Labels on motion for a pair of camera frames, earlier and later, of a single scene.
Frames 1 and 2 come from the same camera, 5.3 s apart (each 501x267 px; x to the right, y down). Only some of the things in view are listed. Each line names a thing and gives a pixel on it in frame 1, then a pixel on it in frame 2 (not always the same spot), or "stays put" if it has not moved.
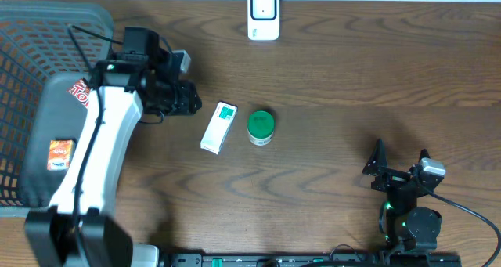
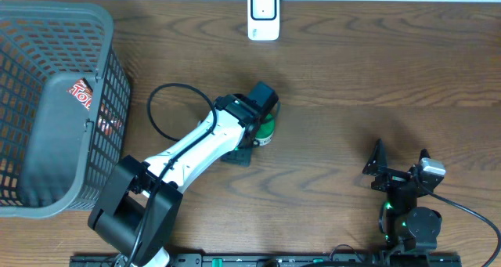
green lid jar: [261, 125] stays put
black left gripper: [180, 97] → [243, 150]
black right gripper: [391, 178] stays put
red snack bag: [80, 88] stays put
